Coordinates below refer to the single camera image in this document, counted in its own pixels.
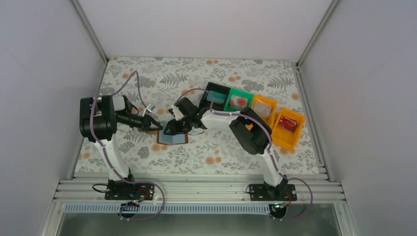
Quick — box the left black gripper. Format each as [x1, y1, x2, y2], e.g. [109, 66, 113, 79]
[116, 112, 162, 132]

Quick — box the brown leather card holder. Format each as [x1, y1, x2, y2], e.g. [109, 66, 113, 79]
[146, 123, 188, 146]

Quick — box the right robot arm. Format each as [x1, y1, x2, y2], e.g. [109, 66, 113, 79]
[163, 97, 288, 200]

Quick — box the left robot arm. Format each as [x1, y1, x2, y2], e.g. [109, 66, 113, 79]
[79, 95, 163, 199]

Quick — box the black storage bin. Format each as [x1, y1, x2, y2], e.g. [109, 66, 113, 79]
[199, 82, 231, 111]

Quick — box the floral table mat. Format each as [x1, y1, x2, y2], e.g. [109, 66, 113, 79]
[76, 57, 322, 176]

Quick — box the teal item in black bin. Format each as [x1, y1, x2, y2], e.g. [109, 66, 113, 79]
[207, 91, 226, 105]

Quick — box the red white item in bin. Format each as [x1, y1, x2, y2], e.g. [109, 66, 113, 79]
[229, 95, 248, 110]

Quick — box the green storage bin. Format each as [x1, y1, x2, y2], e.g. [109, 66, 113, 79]
[223, 88, 254, 112]

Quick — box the orange storage bin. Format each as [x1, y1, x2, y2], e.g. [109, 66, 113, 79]
[251, 95, 305, 151]

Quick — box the red item in orange bin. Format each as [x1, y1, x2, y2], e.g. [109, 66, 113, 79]
[278, 116, 298, 133]

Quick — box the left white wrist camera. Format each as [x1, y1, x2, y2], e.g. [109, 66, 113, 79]
[142, 104, 155, 116]

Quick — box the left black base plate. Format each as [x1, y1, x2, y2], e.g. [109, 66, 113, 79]
[104, 182, 155, 201]

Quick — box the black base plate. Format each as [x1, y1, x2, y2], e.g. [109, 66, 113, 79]
[245, 183, 298, 202]
[104, 182, 155, 201]

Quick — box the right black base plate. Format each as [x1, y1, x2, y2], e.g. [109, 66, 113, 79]
[245, 183, 298, 202]

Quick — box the aluminium rail frame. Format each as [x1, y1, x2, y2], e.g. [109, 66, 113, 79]
[53, 173, 346, 215]

